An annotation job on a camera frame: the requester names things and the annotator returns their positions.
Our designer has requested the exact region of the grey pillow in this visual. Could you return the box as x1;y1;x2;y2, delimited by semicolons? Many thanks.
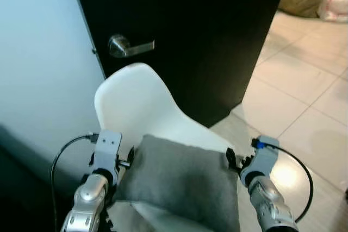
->
113;134;241;232

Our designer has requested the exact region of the white plastic chair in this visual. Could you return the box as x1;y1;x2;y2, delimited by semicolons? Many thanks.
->
94;62;243;232

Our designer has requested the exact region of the black door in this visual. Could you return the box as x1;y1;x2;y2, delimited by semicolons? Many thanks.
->
70;0;290;129

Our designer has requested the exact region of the white plastic bag red print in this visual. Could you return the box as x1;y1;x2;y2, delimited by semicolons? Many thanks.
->
318;0;348;24

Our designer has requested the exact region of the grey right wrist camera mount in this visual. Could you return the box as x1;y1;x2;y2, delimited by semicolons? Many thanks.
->
241;135;280;187

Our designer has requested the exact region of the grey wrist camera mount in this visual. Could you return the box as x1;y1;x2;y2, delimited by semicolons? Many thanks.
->
241;135;280;187
89;129;123;176

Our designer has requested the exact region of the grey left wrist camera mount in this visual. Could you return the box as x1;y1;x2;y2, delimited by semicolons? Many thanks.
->
89;129;123;176

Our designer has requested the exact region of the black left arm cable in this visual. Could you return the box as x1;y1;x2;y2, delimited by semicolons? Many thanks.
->
51;133;100;232

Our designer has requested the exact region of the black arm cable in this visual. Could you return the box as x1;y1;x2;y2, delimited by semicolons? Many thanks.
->
51;133;100;232
251;139;315;224

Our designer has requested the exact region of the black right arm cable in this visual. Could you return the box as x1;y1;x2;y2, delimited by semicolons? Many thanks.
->
251;139;315;224

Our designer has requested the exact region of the silver door lever handle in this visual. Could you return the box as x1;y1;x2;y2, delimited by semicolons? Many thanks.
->
107;34;156;59

